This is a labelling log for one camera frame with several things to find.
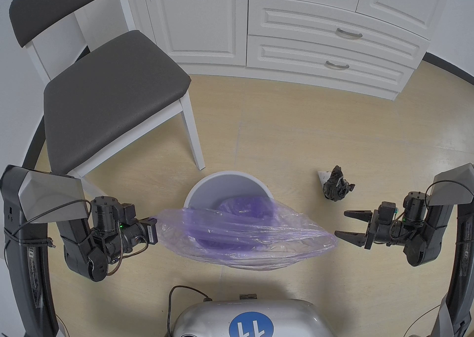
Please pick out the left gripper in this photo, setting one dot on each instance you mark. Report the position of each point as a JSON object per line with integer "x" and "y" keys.
{"x": 139, "y": 235}

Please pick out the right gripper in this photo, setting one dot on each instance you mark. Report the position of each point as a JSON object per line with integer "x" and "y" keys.
{"x": 389, "y": 234}

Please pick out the black plastic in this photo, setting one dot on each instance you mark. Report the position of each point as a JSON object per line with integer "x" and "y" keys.
{"x": 335, "y": 189}

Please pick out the purple plastic bag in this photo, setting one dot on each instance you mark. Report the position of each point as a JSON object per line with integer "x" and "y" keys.
{"x": 259, "y": 239}

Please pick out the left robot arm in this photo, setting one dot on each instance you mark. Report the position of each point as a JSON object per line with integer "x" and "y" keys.
{"x": 37, "y": 194}

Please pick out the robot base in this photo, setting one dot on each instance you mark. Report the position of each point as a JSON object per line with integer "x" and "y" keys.
{"x": 222, "y": 319}

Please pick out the white trash bin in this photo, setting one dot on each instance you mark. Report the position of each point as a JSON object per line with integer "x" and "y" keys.
{"x": 207, "y": 191}

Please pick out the small white paper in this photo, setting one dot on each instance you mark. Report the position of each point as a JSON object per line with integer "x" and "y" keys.
{"x": 322, "y": 176}

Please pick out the white chair dark grey seat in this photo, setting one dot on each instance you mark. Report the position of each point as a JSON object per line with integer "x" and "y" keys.
{"x": 111, "y": 94}

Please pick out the white wardrobe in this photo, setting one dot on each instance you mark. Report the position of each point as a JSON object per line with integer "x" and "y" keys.
{"x": 200, "y": 6}

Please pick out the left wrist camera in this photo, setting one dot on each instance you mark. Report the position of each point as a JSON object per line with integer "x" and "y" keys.
{"x": 130, "y": 212}

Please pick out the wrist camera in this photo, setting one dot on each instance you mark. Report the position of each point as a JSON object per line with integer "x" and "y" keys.
{"x": 130, "y": 212}
{"x": 387, "y": 211}

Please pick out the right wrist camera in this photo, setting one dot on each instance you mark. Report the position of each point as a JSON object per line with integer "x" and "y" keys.
{"x": 387, "y": 211}

